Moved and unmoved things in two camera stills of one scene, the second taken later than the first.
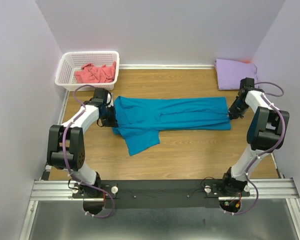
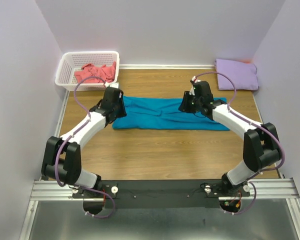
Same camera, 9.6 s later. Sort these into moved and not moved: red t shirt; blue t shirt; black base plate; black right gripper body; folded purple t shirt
Moved: blue t shirt; black right gripper body
Not moved: folded purple t shirt; red t shirt; black base plate
